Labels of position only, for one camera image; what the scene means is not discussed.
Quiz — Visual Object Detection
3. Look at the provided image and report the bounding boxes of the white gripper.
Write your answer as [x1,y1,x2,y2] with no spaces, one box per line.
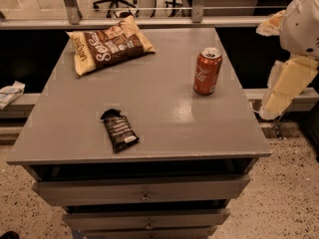
[256,0,319,120]

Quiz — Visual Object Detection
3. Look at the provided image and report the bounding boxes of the grey drawer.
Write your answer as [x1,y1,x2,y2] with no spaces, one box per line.
[63,209,230,231]
[72,226,217,239]
[33,174,250,206]

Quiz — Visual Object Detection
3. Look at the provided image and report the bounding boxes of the brown and yellow chip bag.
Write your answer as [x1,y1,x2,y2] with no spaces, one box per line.
[68,16,156,76]

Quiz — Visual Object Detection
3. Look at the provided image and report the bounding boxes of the grey metal railing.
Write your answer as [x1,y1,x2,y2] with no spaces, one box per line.
[0,0,319,31]

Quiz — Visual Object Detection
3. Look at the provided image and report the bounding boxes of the orange soda can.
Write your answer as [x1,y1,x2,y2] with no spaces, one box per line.
[193,47,222,96]

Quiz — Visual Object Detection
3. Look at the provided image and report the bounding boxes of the top grey drawer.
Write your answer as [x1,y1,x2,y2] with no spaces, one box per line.
[33,174,250,206]

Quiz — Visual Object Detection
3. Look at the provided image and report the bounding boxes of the black snack bar wrapper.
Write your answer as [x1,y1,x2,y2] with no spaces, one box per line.
[101,109,140,153]

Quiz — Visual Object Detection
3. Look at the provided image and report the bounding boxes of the middle grey drawer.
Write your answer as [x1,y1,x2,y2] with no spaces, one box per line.
[63,209,230,231]

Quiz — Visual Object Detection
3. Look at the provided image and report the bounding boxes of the folded white cloth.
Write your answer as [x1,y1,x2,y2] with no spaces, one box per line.
[0,81,25,110]

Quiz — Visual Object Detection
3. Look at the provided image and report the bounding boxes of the bottom grey drawer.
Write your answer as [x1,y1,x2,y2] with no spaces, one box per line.
[72,226,217,239]

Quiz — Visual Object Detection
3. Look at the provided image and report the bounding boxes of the black shoe tip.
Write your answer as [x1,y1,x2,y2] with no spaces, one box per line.
[0,231,20,239]

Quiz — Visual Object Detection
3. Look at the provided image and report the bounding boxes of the black office chair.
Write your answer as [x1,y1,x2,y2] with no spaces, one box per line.
[93,0,138,18]

